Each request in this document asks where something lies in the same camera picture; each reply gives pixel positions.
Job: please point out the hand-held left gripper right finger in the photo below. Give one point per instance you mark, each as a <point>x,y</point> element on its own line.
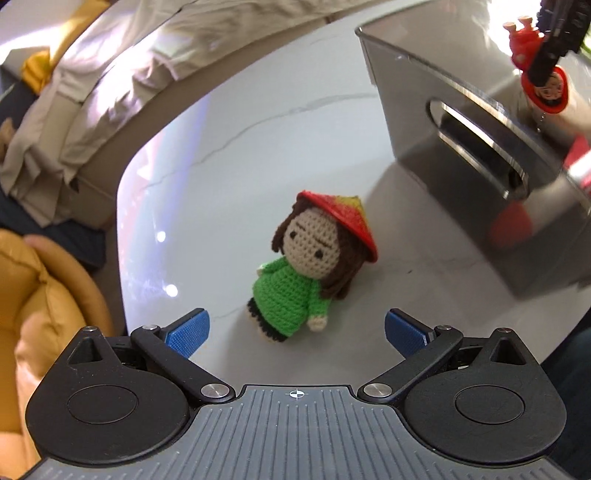
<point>406,333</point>

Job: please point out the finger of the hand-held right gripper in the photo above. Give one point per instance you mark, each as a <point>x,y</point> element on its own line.
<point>549,50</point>

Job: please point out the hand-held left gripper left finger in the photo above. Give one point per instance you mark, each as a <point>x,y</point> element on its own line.
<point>188,333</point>

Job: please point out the green crochet doll red hat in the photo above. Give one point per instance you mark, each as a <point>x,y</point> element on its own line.
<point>295,281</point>

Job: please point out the clear acrylic box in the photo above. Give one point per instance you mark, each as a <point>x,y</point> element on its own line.
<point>461,152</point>

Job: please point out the white marble desktop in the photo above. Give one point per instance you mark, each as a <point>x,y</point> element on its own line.
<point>231,161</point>

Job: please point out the yellow leather chair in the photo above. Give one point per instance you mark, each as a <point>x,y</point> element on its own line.
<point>41,314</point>

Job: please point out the dark blue mat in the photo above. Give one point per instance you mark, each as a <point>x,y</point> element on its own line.
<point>60,240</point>

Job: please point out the beige upholstered sofa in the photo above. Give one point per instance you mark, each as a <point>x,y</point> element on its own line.
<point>152,120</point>

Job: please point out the beige sofa with blanket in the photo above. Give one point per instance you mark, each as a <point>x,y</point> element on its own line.
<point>115,83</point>

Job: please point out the yellow cloth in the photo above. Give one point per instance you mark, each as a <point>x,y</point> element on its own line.
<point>44,62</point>

